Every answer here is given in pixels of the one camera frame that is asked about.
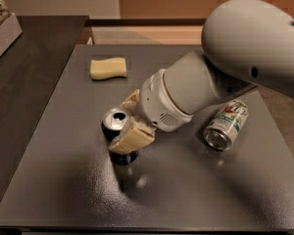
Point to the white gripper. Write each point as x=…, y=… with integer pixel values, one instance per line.
x=157, y=102

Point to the dark blue pepsi can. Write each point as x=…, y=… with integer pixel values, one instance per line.
x=112, y=123

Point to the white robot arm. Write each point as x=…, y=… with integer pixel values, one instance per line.
x=244, y=43

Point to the silver green 7up can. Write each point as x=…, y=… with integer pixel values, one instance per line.
x=223, y=129

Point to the yellow sponge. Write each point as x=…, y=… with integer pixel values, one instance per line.
x=108, y=68

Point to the dark side table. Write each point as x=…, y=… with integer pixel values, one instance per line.
x=29, y=72

